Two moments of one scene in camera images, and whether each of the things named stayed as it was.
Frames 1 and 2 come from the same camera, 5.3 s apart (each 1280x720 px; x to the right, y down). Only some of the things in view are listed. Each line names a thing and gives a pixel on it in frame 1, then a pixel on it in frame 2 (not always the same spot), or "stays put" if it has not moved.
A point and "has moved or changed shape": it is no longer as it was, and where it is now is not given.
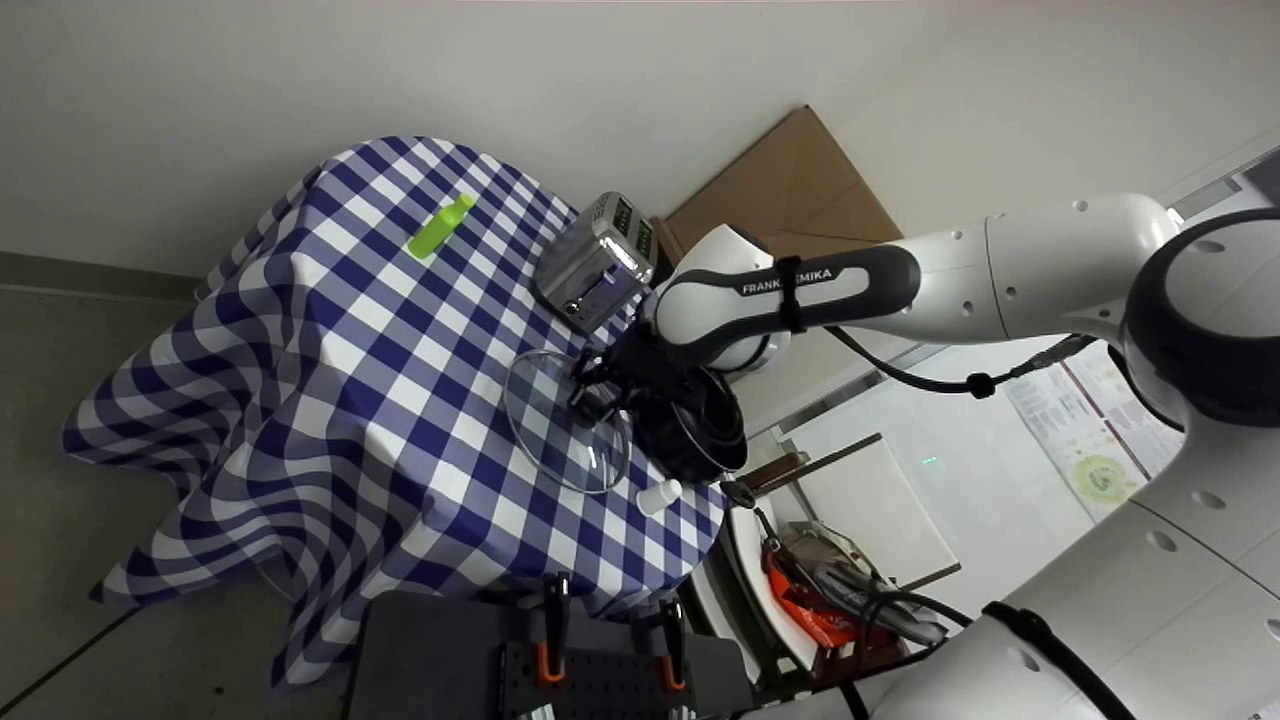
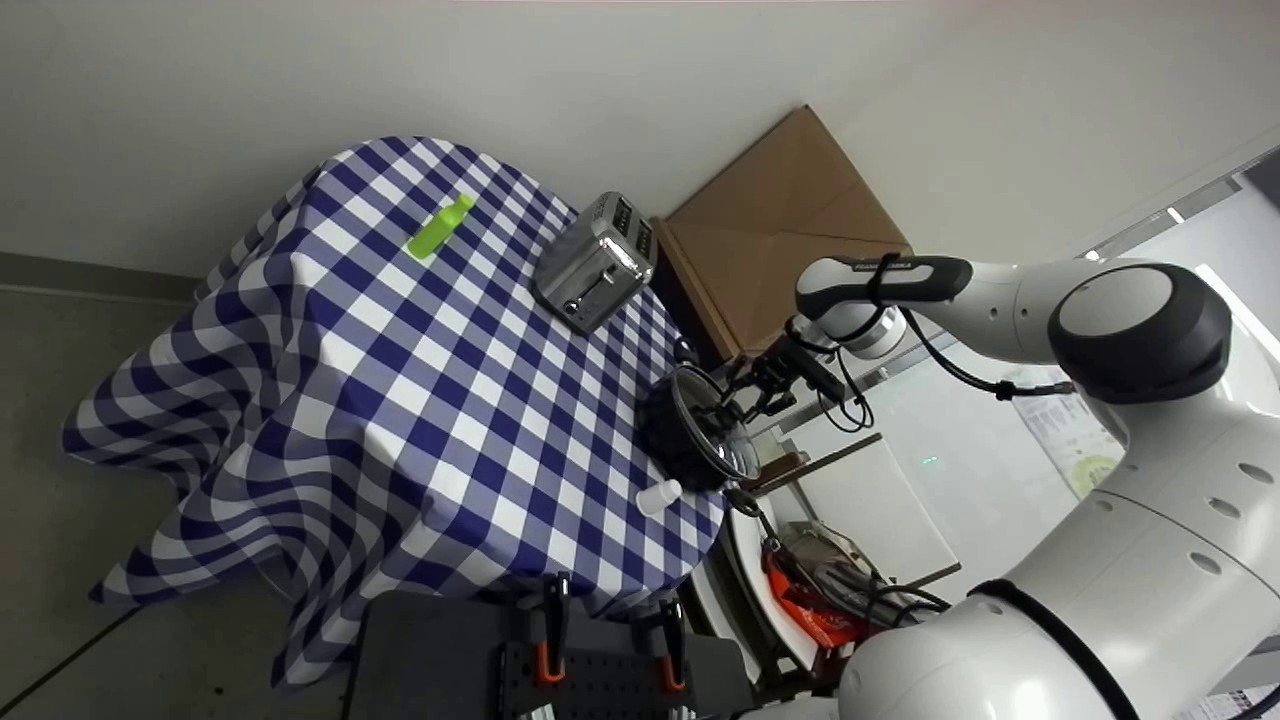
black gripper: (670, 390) → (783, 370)
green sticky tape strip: (438, 230) stays put
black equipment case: (443, 652) stays put
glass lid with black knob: (555, 432) has moved or changed shape
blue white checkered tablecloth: (322, 418) stays put
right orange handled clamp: (675, 650) stays put
